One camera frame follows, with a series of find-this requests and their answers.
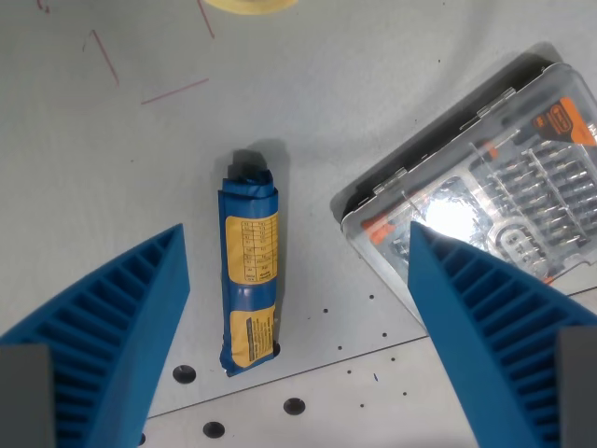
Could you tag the yellow tape roll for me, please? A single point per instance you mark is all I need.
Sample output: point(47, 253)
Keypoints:
point(252, 4)

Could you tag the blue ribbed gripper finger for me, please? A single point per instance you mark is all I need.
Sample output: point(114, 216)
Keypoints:
point(121, 326)
point(485, 336)

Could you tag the clear plastic screwdriver bit case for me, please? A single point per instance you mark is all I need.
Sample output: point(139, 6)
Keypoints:
point(490, 182)

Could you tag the blue rolled bag yellow labels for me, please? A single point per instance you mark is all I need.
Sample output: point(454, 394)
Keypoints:
point(249, 270)

